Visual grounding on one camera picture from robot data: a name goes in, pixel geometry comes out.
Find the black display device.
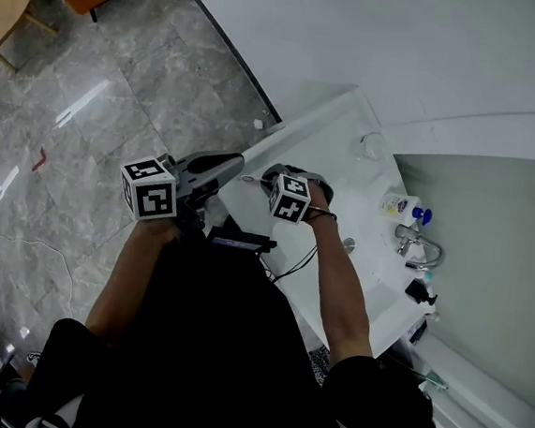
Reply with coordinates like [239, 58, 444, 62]
[205, 223, 279, 257]

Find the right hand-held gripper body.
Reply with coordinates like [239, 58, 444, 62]
[266, 163, 338, 229]

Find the person's right forearm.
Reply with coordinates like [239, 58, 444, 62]
[291, 201, 389, 371]

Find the black cable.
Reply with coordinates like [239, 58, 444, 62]
[268, 239, 320, 288]

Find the black wristband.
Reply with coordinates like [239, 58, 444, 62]
[305, 206, 339, 229]

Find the small tube with teal cap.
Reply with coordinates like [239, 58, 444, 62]
[404, 262, 437, 285]

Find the person's dark shirt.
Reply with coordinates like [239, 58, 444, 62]
[0, 211, 455, 428]

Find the white lotion bottle blue pump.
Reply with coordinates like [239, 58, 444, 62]
[377, 191, 435, 228]

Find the chrome faucet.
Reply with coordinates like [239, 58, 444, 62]
[392, 223, 449, 273]

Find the round wooden table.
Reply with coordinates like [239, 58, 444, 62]
[0, 0, 63, 79]

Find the clear glass cup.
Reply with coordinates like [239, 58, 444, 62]
[352, 129, 392, 164]

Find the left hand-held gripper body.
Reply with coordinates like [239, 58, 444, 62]
[115, 146, 225, 236]

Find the white sink vanity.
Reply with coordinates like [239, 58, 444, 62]
[201, 72, 460, 366]

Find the person's left forearm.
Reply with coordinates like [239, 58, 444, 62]
[82, 213, 186, 355]

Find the black soap dispenser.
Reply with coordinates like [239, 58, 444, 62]
[403, 277, 440, 308]

